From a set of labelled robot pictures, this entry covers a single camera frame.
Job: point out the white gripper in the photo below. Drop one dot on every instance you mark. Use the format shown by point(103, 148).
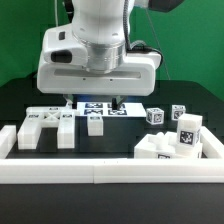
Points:
point(94, 61)

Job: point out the white chair back frame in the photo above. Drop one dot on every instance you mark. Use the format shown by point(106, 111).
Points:
point(37, 118)

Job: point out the white chair seat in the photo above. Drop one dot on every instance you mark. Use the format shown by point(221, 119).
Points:
point(165, 146)

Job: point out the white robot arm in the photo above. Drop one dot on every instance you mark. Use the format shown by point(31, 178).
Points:
point(109, 13)

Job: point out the white marker sheet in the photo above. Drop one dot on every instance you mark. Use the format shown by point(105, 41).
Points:
point(105, 109)

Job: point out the white tagged cube near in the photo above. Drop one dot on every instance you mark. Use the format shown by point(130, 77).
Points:
point(154, 116)

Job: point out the white tagged cube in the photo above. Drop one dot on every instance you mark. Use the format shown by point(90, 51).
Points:
point(177, 111)
point(154, 116)

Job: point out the white tagged cube far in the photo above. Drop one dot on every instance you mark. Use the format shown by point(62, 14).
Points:
point(177, 111)

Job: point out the white U-shaped fence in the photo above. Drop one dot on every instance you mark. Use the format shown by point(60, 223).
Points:
point(42, 171)

